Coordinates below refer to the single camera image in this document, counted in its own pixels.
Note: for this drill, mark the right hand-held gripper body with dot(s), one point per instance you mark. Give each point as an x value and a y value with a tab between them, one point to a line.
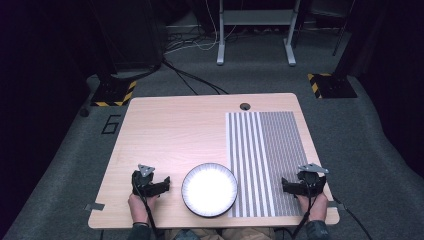
311	181

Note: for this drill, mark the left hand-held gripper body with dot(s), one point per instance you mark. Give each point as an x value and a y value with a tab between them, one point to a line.
143	181

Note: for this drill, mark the person's right hand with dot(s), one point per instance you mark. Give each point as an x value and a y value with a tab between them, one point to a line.
315	206

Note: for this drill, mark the person's left hand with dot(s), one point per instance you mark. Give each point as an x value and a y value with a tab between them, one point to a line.
140	208

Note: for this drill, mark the grey striped mat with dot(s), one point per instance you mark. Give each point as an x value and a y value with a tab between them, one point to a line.
266	160

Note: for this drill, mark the grey tape piece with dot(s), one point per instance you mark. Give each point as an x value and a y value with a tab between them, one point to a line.
95	206
336	205

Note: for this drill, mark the white plate with dark rim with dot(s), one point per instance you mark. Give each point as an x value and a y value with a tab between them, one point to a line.
209	190

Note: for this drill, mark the person's legs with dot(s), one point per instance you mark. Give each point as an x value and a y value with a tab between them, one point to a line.
233	234

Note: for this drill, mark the small black round object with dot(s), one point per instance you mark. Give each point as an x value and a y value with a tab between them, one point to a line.
83	112

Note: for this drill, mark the black base with hazard tape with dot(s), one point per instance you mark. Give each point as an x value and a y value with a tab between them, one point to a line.
333	86
113	93

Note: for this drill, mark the white metal stand frame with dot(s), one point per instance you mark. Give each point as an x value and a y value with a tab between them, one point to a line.
256	17

